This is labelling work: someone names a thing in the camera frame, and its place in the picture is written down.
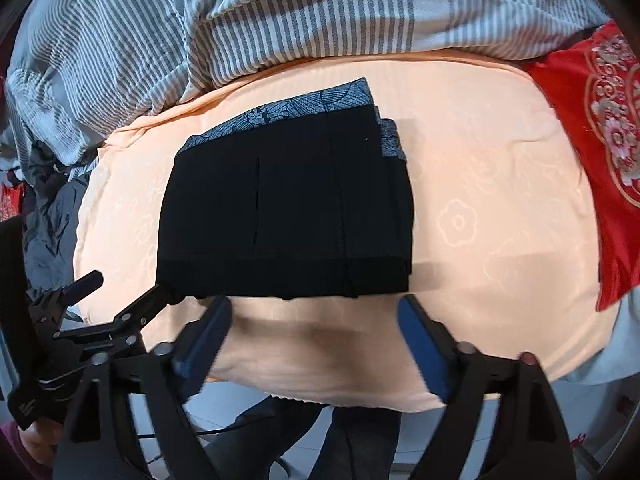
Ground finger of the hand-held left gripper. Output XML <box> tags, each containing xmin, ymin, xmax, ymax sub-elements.
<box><xmin>31</xmin><ymin>271</ymin><xmax>104</xmax><ymax>322</ymax></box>
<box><xmin>56</xmin><ymin>284</ymin><xmax>174</xmax><ymax>356</ymax></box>

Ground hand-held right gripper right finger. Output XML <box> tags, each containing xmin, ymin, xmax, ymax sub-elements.
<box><xmin>397</xmin><ymin>295</ymin><xmax>576</xmax><ymax>480</ymax></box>

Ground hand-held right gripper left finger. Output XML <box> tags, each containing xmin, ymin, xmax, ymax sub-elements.
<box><xmin>52</xmin><ymin>296</ymin><xmax>233</xmax><ymax>480</ymax></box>

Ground black pants with patterned waistband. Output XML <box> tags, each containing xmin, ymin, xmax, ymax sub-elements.
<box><xmin>155</xmin><ymin>77</ymin><xmax>416</xmax><ymax>301</ymax></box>

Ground person's left forearm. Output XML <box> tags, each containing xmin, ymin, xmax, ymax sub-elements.
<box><xmin>0</xmin><ymin>420</ymin><xmax>36</xmax><ymax>473</ymax></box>

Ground person's left hand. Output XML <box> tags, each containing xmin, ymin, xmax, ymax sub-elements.
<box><xmin>20</xmin><ymin>417</ymin><xmax>60</xmax><ymax>467</ymax></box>

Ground dark grey jacket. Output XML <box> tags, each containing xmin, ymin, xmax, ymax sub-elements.
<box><xmin>22</xmin><ymin>140</ymin><xmax>93</xmax><ymax>301</ymax></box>

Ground small red cloth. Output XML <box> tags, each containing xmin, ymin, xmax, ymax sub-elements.
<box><xmin>0</xmin><ymin>182</ymin><xmax>23</xmax><ymax>221</ymax></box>

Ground peach bed sheet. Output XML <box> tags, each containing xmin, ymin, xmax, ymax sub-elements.
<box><xmin>74</xmin><ymin>50</ymin><xmax>621</xmax><ymax>413</ymax></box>

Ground light blue cloth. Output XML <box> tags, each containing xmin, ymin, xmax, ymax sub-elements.
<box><xmin>550</xmin><ymin>290</ymin><xmax>640</xmax><ymax>386</ymax></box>

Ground red embroidered pillow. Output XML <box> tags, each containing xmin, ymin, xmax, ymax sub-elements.
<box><xmin>520</xmin><ymin>20</ymin><xmax>640</xmax><ymax>313</ymax></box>

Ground grey striped blanket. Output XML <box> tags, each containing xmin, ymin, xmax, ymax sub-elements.
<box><xmin>0</xmin><ymin>0</ymin><xmax>613</xmax><ymax>166</ymax></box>

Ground black cable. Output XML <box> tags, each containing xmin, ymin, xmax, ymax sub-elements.
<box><xmin>135</xmin><ymin>410</ymin><xmax>276</xmax><ymax>440</ymax></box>

